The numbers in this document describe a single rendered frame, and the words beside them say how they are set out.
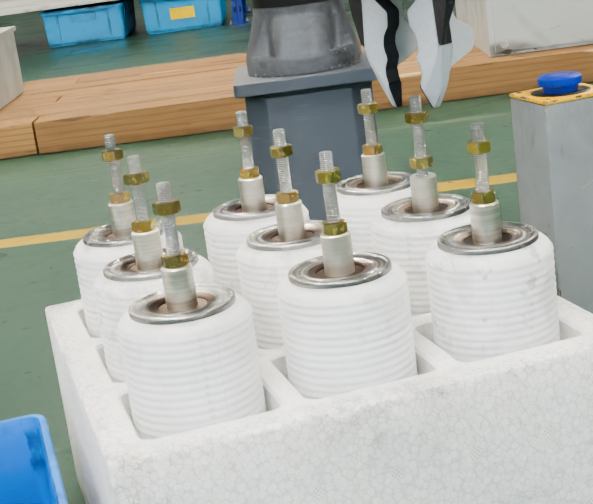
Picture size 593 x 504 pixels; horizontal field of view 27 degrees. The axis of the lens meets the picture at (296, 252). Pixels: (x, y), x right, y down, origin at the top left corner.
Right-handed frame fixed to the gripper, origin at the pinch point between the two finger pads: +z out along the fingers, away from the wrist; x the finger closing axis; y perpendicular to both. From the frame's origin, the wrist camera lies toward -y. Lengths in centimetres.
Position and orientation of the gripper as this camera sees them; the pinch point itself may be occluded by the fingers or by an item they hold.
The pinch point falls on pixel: (409, 92)
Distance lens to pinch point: 103.1
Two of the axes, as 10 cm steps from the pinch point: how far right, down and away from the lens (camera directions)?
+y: 6.8, -2.8, 6.8
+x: -7.2, -1.0, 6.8
